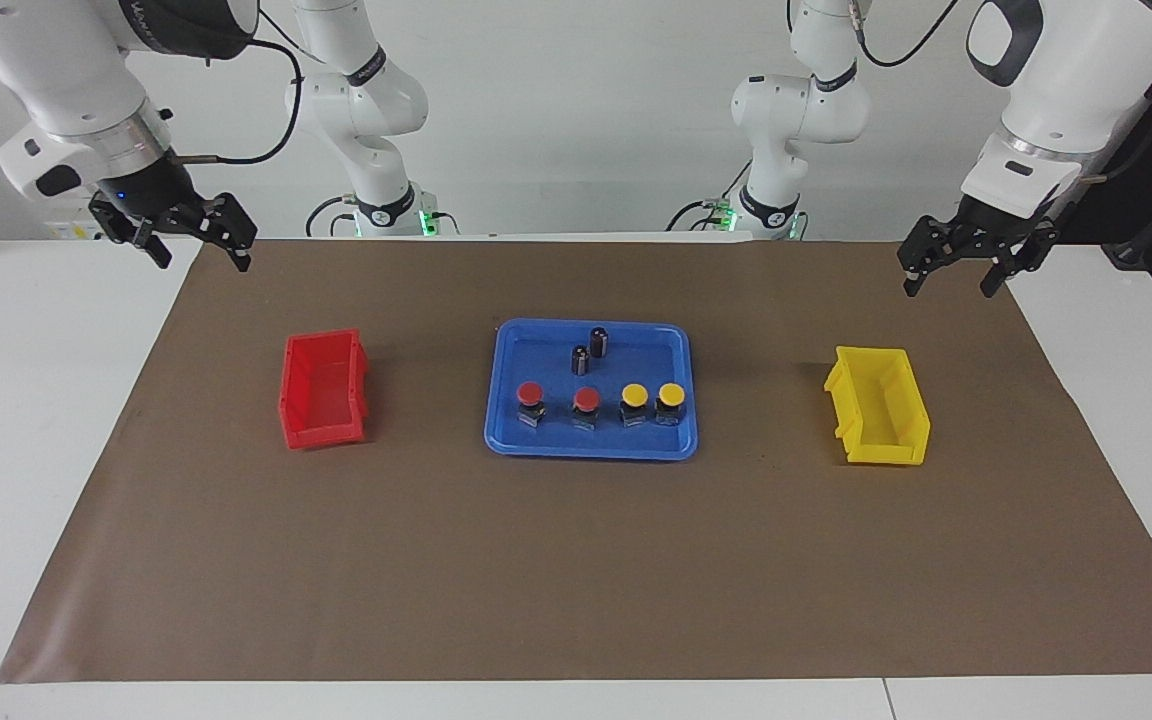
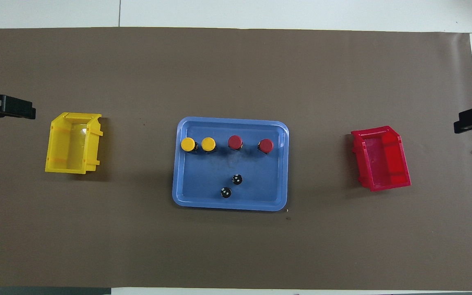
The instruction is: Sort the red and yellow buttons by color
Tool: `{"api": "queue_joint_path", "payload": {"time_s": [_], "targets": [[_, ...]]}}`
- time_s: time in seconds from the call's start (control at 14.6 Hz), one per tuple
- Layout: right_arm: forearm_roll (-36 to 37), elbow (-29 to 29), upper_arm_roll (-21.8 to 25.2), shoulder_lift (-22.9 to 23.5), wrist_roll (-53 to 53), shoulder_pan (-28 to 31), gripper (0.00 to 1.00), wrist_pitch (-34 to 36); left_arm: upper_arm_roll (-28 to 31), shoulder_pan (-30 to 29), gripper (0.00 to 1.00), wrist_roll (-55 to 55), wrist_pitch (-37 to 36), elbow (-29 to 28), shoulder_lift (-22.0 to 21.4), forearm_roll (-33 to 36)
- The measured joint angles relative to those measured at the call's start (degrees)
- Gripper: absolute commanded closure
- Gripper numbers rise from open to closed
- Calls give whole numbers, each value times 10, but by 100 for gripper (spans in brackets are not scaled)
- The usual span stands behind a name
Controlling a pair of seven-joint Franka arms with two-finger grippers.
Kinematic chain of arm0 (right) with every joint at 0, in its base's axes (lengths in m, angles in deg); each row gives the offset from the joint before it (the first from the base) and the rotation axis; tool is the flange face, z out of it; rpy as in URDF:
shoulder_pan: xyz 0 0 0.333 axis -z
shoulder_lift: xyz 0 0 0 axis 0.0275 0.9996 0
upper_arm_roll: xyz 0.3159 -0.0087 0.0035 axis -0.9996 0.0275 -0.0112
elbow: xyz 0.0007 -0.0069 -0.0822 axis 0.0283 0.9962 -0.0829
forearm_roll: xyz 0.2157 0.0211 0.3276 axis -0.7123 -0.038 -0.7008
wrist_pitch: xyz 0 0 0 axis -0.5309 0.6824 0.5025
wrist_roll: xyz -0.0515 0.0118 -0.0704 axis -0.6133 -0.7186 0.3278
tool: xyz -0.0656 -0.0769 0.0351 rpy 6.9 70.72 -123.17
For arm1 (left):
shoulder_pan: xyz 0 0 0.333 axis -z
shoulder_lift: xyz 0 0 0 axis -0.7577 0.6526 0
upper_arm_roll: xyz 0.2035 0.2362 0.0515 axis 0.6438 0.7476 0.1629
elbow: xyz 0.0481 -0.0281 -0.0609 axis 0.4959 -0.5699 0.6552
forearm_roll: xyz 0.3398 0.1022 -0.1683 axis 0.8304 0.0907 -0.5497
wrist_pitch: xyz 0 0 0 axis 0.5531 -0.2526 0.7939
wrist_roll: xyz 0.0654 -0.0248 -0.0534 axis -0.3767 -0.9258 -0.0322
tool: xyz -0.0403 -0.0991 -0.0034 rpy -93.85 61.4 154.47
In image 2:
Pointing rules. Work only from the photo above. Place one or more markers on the yellow push button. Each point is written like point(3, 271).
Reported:
point(187, 144)
point(208, 144)

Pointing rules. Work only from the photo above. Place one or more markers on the red push button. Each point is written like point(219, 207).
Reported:
point(234, 141)
point(266, 145)

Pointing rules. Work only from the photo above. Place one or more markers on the yellow plastic bin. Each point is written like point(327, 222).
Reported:
point(66, 147)

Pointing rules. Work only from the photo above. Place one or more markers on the red plastic bin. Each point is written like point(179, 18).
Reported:
point(383, 159)

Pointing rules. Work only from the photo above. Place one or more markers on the blue plastic tray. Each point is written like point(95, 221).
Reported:
point(203, 180)

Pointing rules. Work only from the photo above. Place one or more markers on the brown table mat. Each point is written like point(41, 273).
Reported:
point(236, 61)

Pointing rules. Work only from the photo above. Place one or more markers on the small black knob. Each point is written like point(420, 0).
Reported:
point(225, 192)
point(237, 179)

